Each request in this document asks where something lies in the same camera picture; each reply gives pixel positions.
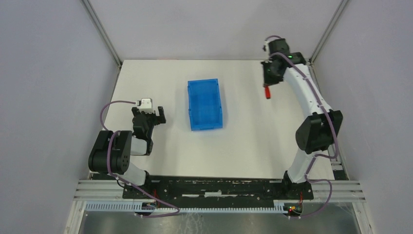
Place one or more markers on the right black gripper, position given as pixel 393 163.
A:
pixel 269 79

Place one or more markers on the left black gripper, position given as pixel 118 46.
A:
pixel 149 117

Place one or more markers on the red black screwdriver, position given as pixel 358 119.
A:
pixel 267 92

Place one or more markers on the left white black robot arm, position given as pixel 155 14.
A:
pixel 111 153

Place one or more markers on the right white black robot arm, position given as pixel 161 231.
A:
pixel 321 123

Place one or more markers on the blue plastic bin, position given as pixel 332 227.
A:
pixel 204 105

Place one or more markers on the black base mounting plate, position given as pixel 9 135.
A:
pixel 225 192

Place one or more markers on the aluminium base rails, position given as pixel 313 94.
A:
pixel 98 190

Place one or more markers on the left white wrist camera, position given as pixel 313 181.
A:
pixel 145 105

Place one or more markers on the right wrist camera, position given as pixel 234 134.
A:
pixel 276 46

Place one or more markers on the grey aluminium frame rail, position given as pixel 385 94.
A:
pixel 328 30

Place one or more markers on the white slotted cable duct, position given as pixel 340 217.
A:
pixel 140 207

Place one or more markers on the left aluminium corner post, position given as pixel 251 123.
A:
pixel 101 31

